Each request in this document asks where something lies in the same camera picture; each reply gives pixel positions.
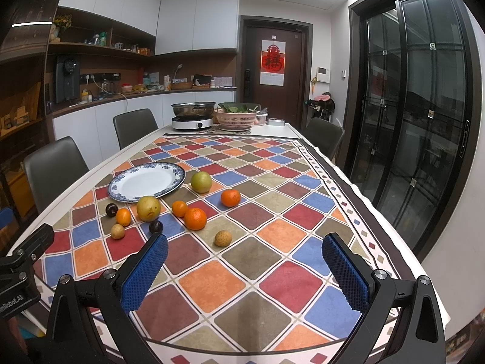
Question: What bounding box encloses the white intercom panel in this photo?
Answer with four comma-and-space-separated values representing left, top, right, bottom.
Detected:
316, 67, 330, 84

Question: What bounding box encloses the grey chair far left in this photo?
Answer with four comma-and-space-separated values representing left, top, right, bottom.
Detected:
113, 109, 158, 150

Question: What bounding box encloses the colourful checkered tablecloth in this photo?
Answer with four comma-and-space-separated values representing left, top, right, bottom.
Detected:
35, 132, 413, 363

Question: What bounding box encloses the green pear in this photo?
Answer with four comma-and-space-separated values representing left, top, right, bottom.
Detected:
191, 171, 212, 194

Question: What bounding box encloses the small white box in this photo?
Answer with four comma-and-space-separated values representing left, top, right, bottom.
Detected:
266, 118, 285, 126

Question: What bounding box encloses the dark wooden door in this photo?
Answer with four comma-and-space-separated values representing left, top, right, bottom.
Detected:
236, 16, 313, 129

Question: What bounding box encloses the orange mandarin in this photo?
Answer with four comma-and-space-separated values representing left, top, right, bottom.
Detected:
220, 189, 241, 208

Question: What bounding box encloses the steel pot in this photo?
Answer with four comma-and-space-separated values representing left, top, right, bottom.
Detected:
172, 102, 216, 118

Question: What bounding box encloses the black water dispenser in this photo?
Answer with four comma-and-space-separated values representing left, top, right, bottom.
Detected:
55, 57, 80, 103

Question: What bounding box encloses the black glass sliding door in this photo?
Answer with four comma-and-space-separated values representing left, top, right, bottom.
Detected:
350, 0, 477, 259

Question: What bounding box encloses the grey chair near left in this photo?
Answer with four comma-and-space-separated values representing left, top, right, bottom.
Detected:
24, 136, 89, 213

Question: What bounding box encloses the blue white porcelain plate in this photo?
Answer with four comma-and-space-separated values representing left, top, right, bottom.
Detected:
108, 162, 186, 203

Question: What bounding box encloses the grey chair right side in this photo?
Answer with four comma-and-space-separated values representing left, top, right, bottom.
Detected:
303, 117, 344, 160

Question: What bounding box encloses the yellow pear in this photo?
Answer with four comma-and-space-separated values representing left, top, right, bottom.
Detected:
136, 196, 161, 222

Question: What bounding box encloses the brown longan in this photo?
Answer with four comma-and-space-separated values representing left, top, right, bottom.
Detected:
110, 224, 125, 240
214, 230, 232, 247

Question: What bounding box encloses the white induction cooker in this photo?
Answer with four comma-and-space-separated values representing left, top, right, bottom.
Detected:
172, 117, 213, 131

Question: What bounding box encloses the grey chair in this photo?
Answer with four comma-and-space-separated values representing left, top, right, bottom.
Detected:
303, 117, 344, 160
24, 136, 89, 213
113, 109, 158, 150

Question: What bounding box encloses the red fu poster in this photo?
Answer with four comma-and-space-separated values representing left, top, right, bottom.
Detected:
259, 39, 286, 87

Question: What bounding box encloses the large orange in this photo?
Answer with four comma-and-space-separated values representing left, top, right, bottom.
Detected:
183, 208, 207, 231

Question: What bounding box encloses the small mandarin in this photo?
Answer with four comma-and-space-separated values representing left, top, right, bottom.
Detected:
115, 208, 132, 227
172, 201, 188, 218

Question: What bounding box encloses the pink basket of greens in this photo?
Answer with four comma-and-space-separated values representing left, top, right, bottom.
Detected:
214, 103, 261, 130

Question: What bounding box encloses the dark plum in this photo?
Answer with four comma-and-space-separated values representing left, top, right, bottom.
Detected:
105, 203, 119, 218
149, 219, 164, 233

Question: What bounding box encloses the stroller with pink toy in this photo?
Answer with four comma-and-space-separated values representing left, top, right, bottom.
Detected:
305, 92, 335, 122

